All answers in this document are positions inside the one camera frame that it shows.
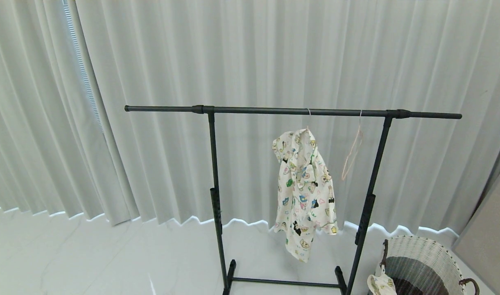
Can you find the cream printed shorts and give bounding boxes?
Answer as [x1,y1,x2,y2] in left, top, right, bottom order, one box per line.
[366,265,395,295]

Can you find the white curtain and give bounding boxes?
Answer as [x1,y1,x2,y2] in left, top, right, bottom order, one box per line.
[0,0,500,239]

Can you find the black clothes rack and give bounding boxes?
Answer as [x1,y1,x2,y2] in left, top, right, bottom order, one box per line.
[124,104,463,295]

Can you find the cream printed shirt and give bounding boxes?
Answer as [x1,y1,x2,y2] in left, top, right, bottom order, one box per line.
[272,128,339,264]

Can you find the white laundry basket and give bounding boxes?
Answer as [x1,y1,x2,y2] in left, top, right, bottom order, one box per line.
[373,235,480,295]

